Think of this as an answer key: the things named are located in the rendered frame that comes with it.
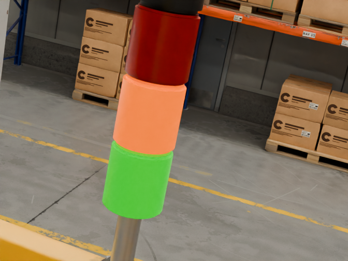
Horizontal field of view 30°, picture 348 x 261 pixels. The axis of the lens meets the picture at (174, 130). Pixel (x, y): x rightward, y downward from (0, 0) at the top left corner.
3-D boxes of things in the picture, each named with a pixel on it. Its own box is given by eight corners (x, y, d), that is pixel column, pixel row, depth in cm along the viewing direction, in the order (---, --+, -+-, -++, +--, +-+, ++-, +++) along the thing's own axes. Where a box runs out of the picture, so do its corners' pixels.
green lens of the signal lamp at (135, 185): (90, 206, 52) (101, 144, 50) (117, 188, 56) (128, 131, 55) (147, 226, 50) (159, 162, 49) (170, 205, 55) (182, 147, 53)
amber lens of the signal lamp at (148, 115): (101, 142, 50) (112, 75, 49) (128, 128, 55) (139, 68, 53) (160, 160, 49) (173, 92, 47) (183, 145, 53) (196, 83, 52)
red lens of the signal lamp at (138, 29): (112, 73, 49) (124, 2, 47) (139, 65, 53) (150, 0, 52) (174, 90, 47) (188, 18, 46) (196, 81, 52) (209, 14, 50)
